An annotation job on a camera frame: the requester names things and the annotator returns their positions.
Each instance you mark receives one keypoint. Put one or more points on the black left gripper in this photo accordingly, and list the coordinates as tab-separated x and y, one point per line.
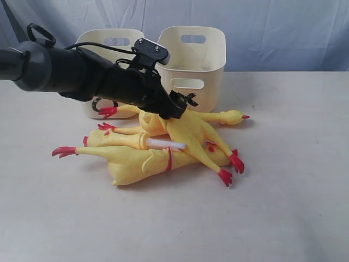
143	90

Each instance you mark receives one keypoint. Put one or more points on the headless yellow rubber chicken body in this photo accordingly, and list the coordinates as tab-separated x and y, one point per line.
194	128

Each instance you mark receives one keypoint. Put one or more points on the chicken head with white tube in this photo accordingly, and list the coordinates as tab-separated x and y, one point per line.
140	141

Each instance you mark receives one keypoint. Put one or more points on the yellow rubber chicken front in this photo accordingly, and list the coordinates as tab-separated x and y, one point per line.
128	165

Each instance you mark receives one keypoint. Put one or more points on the yellow rubber chicken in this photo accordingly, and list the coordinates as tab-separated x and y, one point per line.
128	165
150	123

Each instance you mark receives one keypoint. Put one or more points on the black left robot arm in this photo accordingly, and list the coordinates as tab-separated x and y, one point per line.
81	74

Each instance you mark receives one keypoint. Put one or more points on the cream bin marked O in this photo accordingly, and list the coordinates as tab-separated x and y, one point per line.
121	38

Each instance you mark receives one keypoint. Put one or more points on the yellow rubber chicken rear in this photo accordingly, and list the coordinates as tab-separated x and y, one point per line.
150	123

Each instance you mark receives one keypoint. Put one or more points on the cream bin marked X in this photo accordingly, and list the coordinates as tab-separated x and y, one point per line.
196	65

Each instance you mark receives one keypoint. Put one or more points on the blue backdrop cloth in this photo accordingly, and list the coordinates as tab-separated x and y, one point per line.
260	35

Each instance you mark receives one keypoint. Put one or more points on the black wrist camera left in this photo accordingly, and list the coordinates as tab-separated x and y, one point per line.
148	53

